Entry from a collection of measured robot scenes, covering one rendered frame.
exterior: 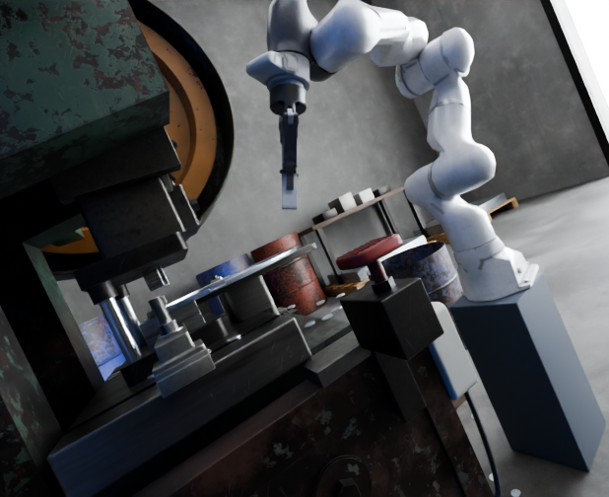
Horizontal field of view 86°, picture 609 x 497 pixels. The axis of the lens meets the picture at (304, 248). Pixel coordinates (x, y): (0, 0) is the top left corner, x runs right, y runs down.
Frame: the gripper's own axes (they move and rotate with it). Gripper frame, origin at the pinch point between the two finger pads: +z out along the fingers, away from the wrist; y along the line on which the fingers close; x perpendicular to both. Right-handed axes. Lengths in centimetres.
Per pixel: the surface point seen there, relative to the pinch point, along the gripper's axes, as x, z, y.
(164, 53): 35, -48, 36
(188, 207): 18.3, 4.0, -5.4
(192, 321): 16.7, 23.4, -9.8
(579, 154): -355, -100, 276
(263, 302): 5.2, 21.4, -3.7
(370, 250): -6.5, 12.3, -31.7
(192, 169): 26.3, -13.0, 34.1
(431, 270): -69, 21, 78
